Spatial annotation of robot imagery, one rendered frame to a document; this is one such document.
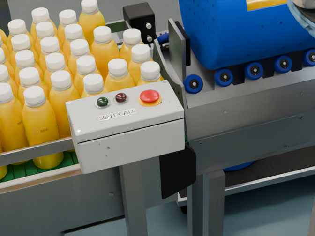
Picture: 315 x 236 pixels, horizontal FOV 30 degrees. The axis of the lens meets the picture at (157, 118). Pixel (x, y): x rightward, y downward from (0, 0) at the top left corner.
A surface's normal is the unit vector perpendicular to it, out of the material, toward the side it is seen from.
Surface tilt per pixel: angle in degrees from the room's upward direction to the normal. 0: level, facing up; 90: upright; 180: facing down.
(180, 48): 90
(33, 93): 0
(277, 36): 99
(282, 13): 76
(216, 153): 109
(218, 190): 90
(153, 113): 0
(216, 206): 90
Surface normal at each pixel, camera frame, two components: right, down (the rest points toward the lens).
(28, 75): -0.04, -0.76
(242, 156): 0.29, 0.81
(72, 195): 0.30, 0.60
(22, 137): 0.70, 0.44
